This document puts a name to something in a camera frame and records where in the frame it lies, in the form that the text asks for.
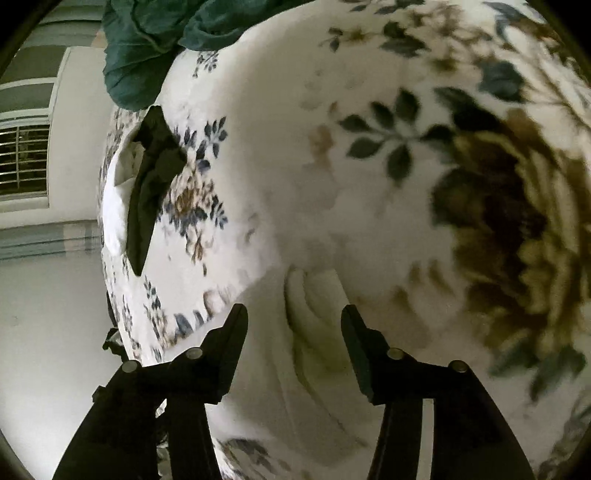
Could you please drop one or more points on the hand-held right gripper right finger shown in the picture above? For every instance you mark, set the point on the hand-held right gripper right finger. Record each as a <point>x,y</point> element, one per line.
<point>359,350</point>

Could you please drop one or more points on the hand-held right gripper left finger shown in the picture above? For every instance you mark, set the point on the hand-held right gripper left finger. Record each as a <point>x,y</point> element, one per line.
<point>229,350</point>

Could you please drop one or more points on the floral printed white blanket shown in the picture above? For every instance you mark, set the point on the floral printed white blanket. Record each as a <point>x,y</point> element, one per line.
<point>332,194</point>

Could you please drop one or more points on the black garment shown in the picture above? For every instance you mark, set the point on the black garment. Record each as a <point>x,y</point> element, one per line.
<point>150,184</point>

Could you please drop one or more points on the white pillow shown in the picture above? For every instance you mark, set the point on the white pillow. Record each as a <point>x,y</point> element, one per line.
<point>121,194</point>

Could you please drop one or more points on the window with blinds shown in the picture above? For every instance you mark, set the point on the window with blinds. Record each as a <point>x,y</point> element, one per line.
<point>25,152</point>

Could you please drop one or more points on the dark green cloth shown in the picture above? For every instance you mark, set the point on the dark green cloth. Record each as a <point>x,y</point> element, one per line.
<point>138,46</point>

